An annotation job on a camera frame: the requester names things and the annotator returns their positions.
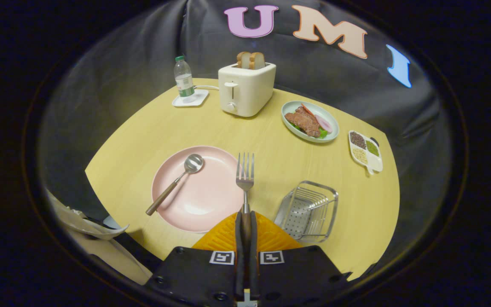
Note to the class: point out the toasted bread slice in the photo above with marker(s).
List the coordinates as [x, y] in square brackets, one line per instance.
[257, 61]
[243, 60]

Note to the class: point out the person's beige clothing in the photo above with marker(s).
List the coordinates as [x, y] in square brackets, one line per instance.
[109, 260]

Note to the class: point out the cream white toaster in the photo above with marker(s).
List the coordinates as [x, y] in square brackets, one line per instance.
[249, 89]

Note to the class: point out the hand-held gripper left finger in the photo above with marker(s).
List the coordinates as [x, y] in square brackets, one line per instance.
[238, 256]

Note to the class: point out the black backdrop cloth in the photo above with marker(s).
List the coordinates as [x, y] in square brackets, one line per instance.
[122, 64]

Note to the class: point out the clear plastic water bottle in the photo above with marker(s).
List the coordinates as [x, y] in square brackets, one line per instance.
[183, 81]

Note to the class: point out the brown steak slice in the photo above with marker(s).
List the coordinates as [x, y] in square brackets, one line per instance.
[303, 121]

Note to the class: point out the pink ham slice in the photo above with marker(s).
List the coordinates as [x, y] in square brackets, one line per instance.
[324, 123]

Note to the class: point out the pink round plate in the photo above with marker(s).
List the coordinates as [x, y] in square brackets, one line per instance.
[203, 192]

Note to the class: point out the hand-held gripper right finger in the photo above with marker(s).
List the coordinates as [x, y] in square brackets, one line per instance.
[254, 256]

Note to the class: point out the pale green plate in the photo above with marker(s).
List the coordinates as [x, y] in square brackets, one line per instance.
[320, 111]

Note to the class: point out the orange carrot slice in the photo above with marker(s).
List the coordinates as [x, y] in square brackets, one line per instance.
[307, 109]

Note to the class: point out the green lettuce leaf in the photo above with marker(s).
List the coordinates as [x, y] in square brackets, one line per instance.
[323, 134]

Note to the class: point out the white divided grain dish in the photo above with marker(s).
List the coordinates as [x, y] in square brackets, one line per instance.
[375, 162]

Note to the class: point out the white square coaster tray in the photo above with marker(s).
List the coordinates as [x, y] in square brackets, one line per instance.
[200, 97]

